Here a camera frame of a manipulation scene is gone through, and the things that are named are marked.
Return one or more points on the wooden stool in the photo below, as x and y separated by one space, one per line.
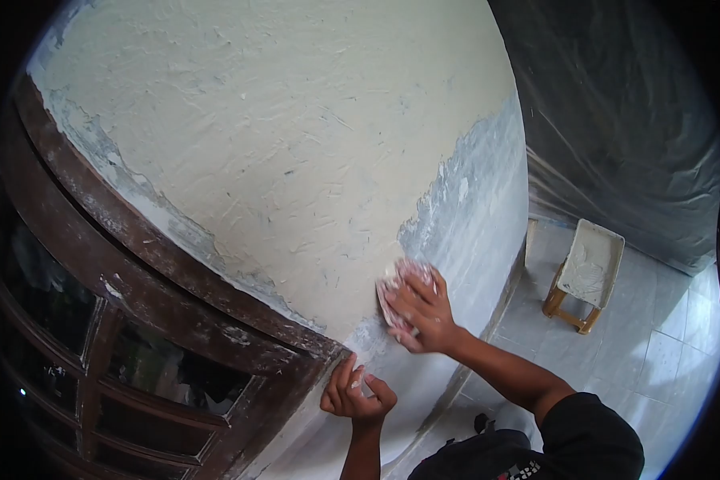
567 312

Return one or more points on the clear plastic cover sheet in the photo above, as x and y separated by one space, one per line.
612 120

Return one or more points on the person's right index finger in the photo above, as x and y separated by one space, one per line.
401 313

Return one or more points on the person's left hand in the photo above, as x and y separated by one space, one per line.
360 408

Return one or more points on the brown wooden window frame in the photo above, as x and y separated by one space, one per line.
156 312

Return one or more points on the pink white sandpaper sheet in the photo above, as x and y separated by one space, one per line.
390 294

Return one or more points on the white plaster tray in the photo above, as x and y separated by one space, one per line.
591 264

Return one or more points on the person's right thumb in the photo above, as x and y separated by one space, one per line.
409 343

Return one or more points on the person's right ring finger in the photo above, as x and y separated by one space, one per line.
419 283

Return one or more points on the person's left fingers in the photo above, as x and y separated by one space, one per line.
342 384

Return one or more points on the person's right little finger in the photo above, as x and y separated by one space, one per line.
439 281

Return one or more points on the person's right middle finger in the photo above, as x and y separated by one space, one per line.
405 295

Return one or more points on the person's right hand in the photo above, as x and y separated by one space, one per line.
431 321

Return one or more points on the person's left thumb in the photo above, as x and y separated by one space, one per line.
381 387

